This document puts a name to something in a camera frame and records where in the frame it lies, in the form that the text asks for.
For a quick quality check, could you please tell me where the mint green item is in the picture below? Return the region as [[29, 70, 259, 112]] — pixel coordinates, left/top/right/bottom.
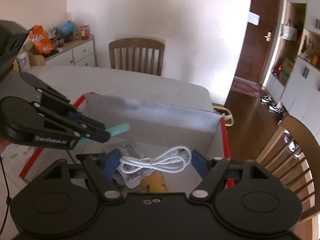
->
[[76, 124, 131, 147]]

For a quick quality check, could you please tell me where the white printed text packet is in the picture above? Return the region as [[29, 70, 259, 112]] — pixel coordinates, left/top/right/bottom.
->
[[102, 142, 156, 190]]

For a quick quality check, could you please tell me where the white usb cable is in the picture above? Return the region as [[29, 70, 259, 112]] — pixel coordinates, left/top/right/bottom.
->
[[119, 146, 193, 173]]

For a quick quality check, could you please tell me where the yellow orange snack packet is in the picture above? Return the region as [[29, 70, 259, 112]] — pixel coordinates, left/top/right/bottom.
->
[[139, 171, 168, 193]]

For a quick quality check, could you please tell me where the white mug with picture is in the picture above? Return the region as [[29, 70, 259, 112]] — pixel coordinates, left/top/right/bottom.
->
[[16, 51, 31, 72]]

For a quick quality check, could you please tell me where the white drawer sideboard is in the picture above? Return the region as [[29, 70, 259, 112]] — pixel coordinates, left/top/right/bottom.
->
[[45, 35, 97, 67]]

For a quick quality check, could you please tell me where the orange snack bag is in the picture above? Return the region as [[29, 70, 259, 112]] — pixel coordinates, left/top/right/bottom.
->
[[29, 25, 54, 54]]

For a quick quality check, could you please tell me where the red white cardboard box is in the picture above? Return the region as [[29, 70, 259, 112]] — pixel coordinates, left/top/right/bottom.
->
[[19, 93, 230, 194]]

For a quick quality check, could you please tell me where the blue globe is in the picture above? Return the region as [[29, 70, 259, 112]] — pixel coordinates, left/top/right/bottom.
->
[[57, 22, 74, 36]]

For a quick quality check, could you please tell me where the red lid jar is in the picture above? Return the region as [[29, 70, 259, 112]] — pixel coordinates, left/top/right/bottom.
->
[[80, 25, 90, 40]]

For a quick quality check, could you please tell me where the wooden chair right side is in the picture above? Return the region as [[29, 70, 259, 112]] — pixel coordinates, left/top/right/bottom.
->
[[255, 115, 319, 223]]

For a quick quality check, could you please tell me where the red patterned door mat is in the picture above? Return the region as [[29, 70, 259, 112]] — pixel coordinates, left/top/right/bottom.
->
[[231, 76, 260, 98]]

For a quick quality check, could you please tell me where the pair of sneakers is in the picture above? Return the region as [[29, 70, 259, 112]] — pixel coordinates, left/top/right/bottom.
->
[[261, 95, 283, 113]]

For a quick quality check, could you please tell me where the wooden chair behind table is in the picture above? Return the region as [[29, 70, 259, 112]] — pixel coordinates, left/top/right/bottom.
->
[[108, 38, 165, 76]]

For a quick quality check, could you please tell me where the brown wooden door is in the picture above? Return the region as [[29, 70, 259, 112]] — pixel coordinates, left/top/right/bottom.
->
[[235, 0, 280, 83]]

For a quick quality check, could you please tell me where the grey hanging tote bag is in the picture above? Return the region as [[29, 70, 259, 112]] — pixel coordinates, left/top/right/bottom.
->
[[281, 19, 297, 41]]

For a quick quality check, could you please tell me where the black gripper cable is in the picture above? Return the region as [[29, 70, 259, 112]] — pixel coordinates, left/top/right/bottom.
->
[[0, 154, 13, 235]]

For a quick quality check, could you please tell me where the white wall cabinet unit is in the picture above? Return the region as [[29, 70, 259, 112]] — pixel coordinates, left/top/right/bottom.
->
[[265, 0, 319, 138]]

